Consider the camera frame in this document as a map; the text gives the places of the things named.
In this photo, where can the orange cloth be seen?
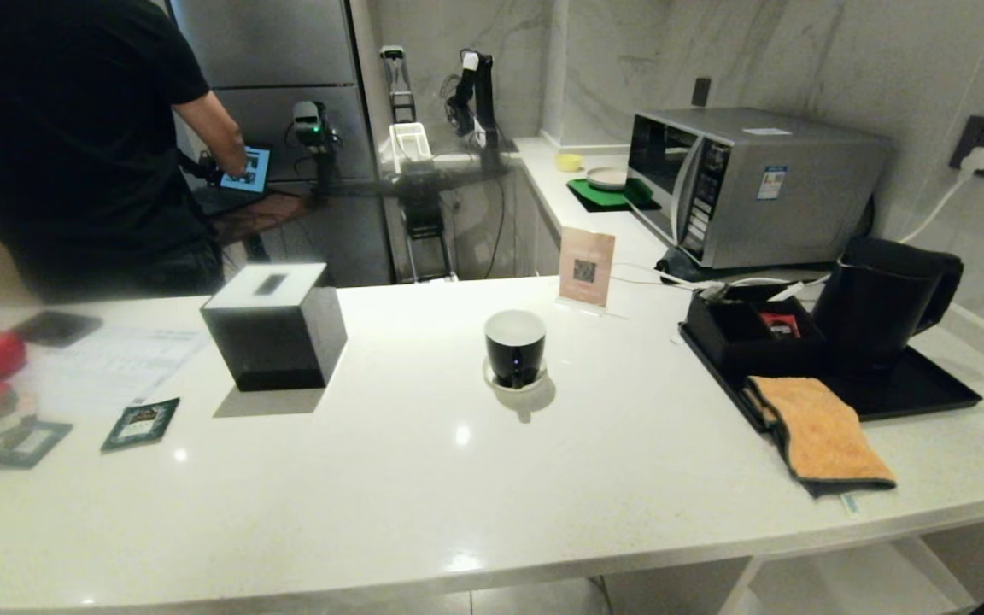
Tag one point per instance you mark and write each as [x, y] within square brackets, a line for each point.
[825, 431]

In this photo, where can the black organiser box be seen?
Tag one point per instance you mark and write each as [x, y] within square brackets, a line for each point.
[735, 337]

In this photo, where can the silver microwave oven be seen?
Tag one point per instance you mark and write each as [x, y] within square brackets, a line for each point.
[765, 192]

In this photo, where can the black cup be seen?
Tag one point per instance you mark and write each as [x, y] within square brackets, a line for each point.
[515, 352]

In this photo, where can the black tray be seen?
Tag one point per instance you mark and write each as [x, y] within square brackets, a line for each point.
[910, 389]

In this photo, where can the silver refrigerator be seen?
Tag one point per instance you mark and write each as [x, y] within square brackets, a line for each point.
[287, 85]

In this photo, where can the white basket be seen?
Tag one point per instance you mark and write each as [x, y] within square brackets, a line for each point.
[407, 145]

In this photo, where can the dark green tea bag packet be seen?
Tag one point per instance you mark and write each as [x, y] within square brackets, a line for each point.
[26, 444]
[141, 424]

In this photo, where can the tablet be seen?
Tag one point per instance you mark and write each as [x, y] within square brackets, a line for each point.
[246, 170]

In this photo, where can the white plug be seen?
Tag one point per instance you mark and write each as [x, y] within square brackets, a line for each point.
[977, 159]

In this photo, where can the black electric kettle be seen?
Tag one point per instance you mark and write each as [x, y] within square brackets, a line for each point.
[876, 307]

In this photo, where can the black tissue box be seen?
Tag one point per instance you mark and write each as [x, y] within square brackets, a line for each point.
[274, 333]

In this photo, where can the white paper sheet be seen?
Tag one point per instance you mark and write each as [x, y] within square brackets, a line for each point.
[116, 367]

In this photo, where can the red packet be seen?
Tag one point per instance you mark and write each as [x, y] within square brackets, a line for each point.
[781, 324]

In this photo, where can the person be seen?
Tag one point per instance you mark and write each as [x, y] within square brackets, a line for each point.
[56, 145]

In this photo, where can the green mat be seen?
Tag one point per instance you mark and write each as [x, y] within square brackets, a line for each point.
[612, 194]

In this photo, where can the acrylic sign stand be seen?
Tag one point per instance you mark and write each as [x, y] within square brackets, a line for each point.
[586, 267]

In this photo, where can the yellow small bowl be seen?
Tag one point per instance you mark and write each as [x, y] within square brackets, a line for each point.
[568, 161]

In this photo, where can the white plate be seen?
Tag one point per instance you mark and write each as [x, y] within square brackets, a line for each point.
[607, 178]

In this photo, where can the small black wall switch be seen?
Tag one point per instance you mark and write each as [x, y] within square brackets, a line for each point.
[700, 92]

